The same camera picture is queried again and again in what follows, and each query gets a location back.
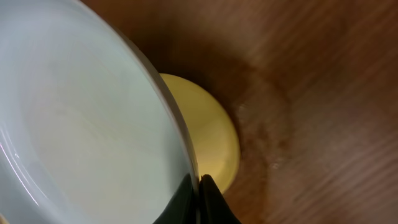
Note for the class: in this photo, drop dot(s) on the yellow-green plate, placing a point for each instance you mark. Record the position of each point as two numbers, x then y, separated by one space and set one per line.
214 137

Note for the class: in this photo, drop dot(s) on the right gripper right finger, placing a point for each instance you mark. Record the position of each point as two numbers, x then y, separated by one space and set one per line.
213 207

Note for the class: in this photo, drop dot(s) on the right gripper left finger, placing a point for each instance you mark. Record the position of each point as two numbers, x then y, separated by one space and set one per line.
181 208

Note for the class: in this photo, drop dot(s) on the light blue plate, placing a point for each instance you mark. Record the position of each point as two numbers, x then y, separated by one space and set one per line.
89 131

